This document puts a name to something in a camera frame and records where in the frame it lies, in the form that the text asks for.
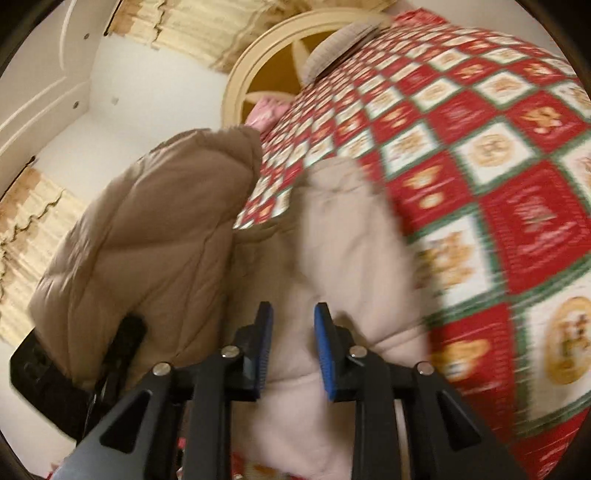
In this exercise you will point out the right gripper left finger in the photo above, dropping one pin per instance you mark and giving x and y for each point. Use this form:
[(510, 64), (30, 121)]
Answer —
[(176, 423)]

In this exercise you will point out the beige quilted down jacket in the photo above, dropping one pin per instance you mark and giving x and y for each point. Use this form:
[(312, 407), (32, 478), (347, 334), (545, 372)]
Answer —
[(160, 242)]

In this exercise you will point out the yellow side curtain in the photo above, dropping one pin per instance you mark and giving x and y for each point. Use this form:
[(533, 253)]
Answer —
[(36, 214)]

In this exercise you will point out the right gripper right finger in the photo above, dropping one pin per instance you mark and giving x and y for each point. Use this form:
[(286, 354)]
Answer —
[(411, 423)]

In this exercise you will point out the pink folded blanket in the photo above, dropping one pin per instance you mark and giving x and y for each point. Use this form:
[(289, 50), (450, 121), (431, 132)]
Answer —
[(266, 113)]

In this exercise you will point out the cream round wooden headboard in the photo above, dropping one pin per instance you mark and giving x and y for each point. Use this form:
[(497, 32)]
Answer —
[(272, 65)]

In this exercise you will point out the striped pillow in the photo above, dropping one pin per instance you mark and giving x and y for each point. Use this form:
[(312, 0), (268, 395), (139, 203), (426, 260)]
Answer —
[(336, 46)]

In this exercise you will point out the red teddy bear quilt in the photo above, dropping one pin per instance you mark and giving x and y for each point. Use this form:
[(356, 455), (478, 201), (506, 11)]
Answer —
[(482, 143)]

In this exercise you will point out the white panelled door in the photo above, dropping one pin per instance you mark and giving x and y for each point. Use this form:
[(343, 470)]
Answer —
[(46, 84)]

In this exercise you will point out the yellow floral curtain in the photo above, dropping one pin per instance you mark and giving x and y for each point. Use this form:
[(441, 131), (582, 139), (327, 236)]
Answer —
[(214, 32)]

